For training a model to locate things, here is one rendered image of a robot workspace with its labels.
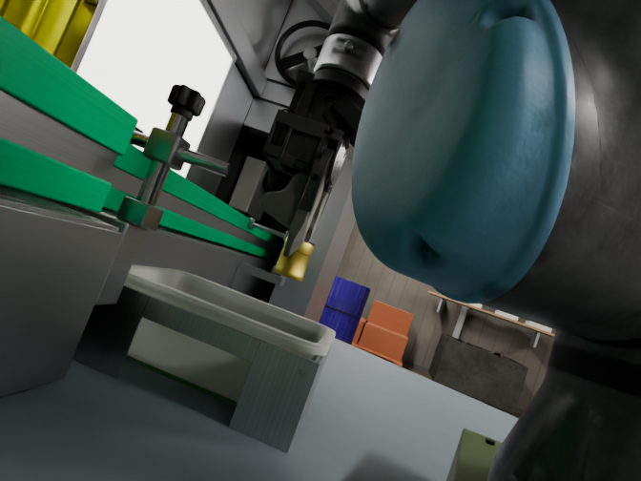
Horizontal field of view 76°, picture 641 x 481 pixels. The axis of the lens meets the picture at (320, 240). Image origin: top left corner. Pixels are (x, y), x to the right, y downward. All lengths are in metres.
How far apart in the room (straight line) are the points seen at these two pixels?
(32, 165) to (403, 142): 0.22
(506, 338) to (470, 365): 1.34
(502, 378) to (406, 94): 5.64
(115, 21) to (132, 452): 0.60
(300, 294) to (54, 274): 0.92
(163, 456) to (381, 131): 0.25
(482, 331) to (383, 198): 6.73
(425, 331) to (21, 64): 6.79
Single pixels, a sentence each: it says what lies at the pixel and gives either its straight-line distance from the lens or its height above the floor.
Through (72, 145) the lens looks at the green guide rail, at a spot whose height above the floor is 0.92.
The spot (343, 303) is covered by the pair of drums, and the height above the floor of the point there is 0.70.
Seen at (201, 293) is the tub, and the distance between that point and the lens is 0.56.
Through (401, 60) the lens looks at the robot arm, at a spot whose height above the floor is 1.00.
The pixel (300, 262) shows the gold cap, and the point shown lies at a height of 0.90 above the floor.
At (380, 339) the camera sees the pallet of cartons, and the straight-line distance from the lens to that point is 5.79.
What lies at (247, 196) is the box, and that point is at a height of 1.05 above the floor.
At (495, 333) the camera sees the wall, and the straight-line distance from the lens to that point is 6.88.
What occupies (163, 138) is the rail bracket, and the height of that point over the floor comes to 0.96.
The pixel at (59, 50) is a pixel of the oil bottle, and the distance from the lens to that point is 0.46.
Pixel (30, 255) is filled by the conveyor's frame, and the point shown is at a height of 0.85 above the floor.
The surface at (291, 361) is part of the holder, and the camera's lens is 0.37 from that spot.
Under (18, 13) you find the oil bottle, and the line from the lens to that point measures 0.43.
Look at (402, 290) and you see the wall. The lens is 7.02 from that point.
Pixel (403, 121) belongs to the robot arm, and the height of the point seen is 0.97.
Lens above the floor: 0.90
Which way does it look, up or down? 4 degrees up
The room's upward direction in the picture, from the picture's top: 20 degrees clockwise
